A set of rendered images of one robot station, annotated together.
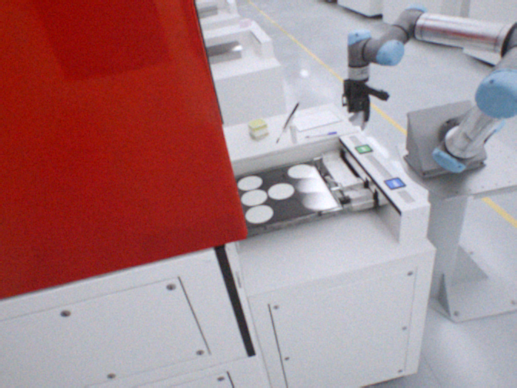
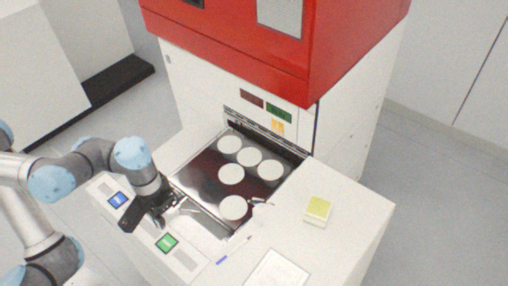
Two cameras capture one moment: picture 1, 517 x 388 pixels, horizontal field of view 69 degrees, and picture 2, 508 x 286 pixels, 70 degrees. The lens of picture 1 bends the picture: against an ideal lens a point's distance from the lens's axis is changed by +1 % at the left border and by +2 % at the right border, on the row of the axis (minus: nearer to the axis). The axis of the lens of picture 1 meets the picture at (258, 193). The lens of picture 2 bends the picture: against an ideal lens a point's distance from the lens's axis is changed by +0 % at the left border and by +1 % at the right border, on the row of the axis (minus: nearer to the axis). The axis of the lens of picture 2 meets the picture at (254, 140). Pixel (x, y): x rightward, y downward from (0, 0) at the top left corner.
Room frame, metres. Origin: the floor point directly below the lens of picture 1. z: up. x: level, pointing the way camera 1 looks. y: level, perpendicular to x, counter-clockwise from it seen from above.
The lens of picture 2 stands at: (1.88, -0.61, 2.02)
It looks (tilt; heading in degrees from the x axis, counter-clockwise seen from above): 48 degrees down; 136
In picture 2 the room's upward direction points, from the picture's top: 4 degrees counter-clockwise
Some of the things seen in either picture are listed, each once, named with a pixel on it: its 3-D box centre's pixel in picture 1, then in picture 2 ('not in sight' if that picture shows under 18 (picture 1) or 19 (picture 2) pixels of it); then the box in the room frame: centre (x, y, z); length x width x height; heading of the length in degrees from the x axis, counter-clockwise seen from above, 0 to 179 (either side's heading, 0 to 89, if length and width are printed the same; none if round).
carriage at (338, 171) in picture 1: (344, 180); (186, 229); (1.23, -0.35, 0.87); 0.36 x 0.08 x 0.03; 4
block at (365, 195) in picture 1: (360, 196); not in sight; (1.07, -0.36, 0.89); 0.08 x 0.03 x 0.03; 94
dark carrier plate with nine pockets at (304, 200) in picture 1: (281, 192); (231, 173); (1.19, -0.09, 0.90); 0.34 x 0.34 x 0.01; 4
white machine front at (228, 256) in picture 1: (223, 209); (230, 99); (0.98, 0.12, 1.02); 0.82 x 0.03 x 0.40; 4
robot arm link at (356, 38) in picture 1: (359, 48); (135, 160); (1.27, -0.43, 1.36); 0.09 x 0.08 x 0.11; 28
